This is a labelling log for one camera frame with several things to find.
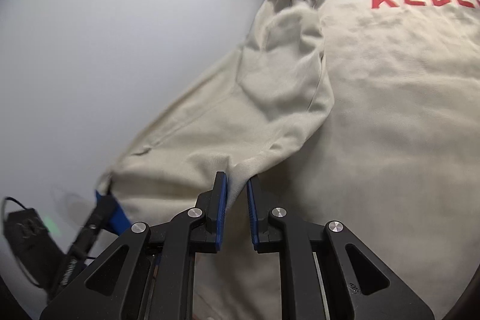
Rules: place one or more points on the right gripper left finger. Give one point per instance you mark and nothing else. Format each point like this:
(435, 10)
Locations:
(148, 272)

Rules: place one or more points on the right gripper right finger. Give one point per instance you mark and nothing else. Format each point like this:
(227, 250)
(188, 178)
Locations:
(326, 272)

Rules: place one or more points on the cream and blue jacket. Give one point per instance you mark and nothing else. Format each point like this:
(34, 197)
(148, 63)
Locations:
(364, 111)

